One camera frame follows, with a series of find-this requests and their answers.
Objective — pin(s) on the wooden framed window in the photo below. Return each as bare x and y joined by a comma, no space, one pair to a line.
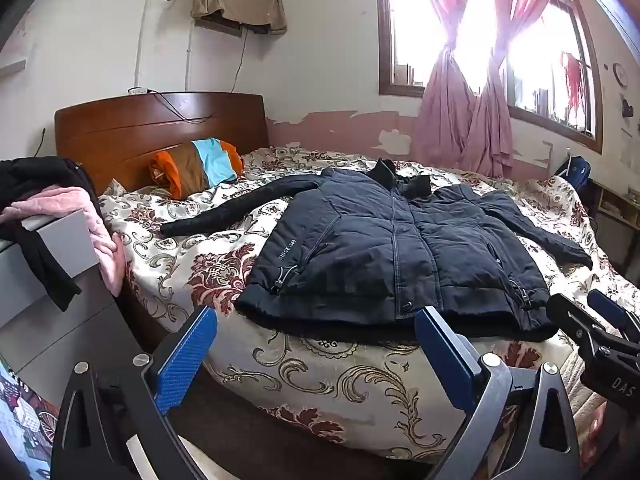
382,60

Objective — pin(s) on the pink fluffy garment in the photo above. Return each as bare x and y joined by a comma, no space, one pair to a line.
95,220

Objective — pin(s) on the dark wall ornament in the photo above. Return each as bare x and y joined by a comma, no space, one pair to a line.
628,108

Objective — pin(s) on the dark wall shelf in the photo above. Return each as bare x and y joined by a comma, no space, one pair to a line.
217,27

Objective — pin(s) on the grey nightstand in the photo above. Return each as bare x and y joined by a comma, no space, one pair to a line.
65,240

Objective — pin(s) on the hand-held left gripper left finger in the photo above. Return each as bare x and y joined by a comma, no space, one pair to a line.
185,355

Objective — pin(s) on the white power strip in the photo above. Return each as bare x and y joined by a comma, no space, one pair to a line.
137,91

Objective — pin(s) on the orange brown blue pillow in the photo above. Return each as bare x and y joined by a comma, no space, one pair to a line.
200,165

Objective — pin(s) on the blue backpack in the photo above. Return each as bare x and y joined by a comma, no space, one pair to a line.
579,172

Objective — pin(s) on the red hanging garment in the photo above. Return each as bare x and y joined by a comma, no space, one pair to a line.
574,75

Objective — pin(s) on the floral bed blanket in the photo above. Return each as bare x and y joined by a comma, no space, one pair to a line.
200,260

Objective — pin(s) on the dark navy padded jacket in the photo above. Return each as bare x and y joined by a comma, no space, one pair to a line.
360,240

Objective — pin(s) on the round wall clock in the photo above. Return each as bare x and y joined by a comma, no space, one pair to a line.
620,74

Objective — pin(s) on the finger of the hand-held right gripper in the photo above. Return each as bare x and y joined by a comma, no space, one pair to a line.
570,315
612,310

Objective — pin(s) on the wooden bed headboard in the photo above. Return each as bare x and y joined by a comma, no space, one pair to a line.
125,135

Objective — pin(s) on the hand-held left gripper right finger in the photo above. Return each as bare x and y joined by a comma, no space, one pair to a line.
445,355

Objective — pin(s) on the wooden shelf unit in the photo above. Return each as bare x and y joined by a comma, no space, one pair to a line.
615,210

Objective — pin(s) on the black garment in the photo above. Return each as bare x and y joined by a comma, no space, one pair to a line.
40,175

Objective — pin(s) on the patterned storage box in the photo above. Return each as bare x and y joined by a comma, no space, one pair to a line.
25,420

